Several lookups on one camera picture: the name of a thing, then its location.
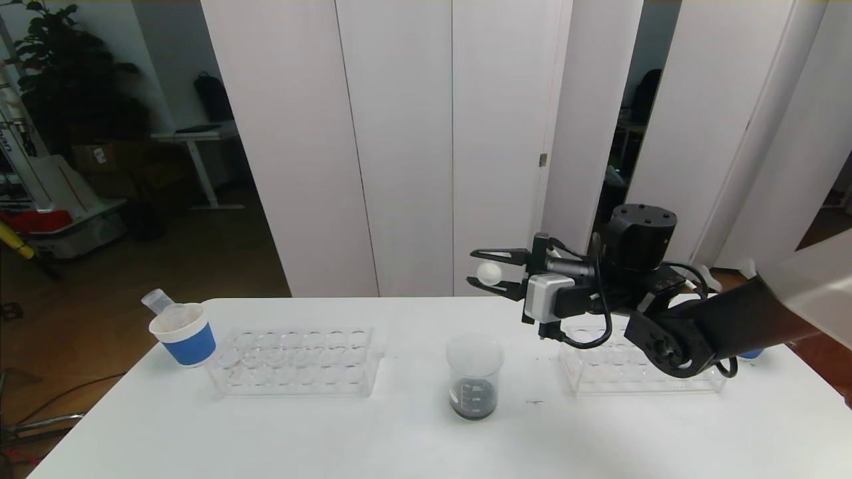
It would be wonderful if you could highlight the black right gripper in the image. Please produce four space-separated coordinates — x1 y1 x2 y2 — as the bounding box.
466 232 596 325

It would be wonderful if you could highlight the test tube with red liquid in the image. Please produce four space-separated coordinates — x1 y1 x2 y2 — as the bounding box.
141 289 176 317

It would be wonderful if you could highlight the clear glass beaker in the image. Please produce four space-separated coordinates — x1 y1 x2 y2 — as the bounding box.
445 335 505 422

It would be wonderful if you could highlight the clear plastic test tube rack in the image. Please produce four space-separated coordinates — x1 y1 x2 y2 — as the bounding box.
206 326 385 399
558 324 730 395

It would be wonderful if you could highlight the white folding partition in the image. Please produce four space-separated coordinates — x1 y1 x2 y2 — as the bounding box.
201 0 644 299
602 0 852 295

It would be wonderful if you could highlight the black office chair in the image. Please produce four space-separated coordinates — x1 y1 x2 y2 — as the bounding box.
628 69 664 124

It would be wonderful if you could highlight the black backpack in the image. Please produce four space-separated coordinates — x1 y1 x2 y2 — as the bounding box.
194 73 236 124

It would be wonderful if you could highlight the white standing desk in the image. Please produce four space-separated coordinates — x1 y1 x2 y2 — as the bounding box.
152 123 246 212

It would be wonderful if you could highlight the brown cardboard box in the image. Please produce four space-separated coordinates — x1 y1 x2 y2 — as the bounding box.
72 143 137 179

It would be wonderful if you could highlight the white machine base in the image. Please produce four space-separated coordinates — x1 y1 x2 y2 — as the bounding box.
0 60 128 261

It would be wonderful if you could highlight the red box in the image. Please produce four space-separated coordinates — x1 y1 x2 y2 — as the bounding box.
0 210 74 238

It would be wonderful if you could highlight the dark green potted plant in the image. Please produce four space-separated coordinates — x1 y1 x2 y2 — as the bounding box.
3 0 152 160

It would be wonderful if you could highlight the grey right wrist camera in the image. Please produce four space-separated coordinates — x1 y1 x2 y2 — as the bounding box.
523 273 576 324

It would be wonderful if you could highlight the black right camera cable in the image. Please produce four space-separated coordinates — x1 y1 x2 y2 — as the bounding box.
538 253 614 351

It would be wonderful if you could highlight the metal chair frame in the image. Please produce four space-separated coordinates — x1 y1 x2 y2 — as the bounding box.
0 369 87 470

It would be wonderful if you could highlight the yellow handled tool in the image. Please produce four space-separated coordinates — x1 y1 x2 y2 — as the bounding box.
0 222 37 261

